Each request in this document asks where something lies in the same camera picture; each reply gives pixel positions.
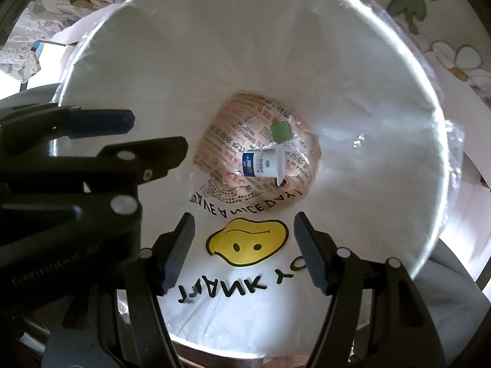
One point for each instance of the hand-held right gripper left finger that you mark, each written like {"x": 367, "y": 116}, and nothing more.
{"x": 175, "y": 255}

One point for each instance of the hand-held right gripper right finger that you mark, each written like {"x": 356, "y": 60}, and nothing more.
{"x": 312, "y": 255}

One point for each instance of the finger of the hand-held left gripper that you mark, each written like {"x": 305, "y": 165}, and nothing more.
{"x": 103, "y": 120}
{"x": 153, "y": 153}

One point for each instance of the white smiley plastic bag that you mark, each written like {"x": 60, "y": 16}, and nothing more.
{"x": 245, "y": 242}

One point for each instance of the printed paper wrapper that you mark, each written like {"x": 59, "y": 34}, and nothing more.
{"x": 230, "y": 130}

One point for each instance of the white blue yogurt cup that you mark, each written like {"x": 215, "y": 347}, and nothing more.
{"x": 264, "y": 163}

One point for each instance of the green building block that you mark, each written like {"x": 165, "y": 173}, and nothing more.
{"x": 280, "y": 130}

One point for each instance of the white trash bin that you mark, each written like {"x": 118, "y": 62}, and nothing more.
{"x": 230, "y": 27}

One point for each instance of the floral bed sheet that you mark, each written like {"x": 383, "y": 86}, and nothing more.
{"x": 452, "y": 19}

